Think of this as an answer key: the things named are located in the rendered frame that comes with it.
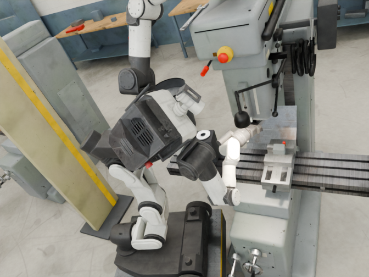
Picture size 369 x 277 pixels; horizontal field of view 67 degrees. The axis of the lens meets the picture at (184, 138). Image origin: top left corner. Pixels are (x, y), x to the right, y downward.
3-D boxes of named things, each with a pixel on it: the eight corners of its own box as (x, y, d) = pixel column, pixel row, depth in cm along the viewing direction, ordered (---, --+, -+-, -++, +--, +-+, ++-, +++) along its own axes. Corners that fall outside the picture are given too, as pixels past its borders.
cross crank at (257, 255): (263, 283, 156) (260, 274, 148) (242, 277, 161) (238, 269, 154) (268, 256, 166) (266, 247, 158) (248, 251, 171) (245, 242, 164)
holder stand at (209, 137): (217, 162, 185) (210, 140, 173) (186, 163, 193) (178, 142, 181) (220, 149, 193) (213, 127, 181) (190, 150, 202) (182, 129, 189)
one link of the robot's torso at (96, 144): (75, 153, 133) (92, 134, 123) (85, 136, 143) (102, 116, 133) (123, 182, 144) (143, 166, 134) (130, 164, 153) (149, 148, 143)
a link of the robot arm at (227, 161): (240, 139, 141) (240, 165, 137) (232, 143, 149) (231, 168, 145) (228, 137, 139) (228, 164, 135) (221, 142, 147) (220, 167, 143)
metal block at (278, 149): (284, 158, 160) (283, 150, 156) (273, 157, 163) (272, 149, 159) (285, 151, 163) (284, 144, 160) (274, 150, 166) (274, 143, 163)
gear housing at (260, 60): (267, 67, 115) (264, 44, 109) (212, 72, 126) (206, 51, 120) (279, 32, 136) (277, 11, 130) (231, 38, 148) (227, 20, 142)
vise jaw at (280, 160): (291, 167, 155) (291, 162, 153) (264, 165, 162) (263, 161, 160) (292, 160, 159) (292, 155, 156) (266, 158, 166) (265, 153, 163)
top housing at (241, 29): (261, 56, 102) (255, 12, 92) (196, 63, 115) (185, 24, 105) (280, 7, 132) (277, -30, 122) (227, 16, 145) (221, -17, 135)
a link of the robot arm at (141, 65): (120, 55, 114) (120, 88, 119) (138, 57, 111) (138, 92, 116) (137, 54, 124) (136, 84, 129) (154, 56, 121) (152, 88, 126)
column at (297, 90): (312, 205, 241) (308, 28, 145) (257, 197, 263) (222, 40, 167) (316, 161, 273) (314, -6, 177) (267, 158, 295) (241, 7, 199)
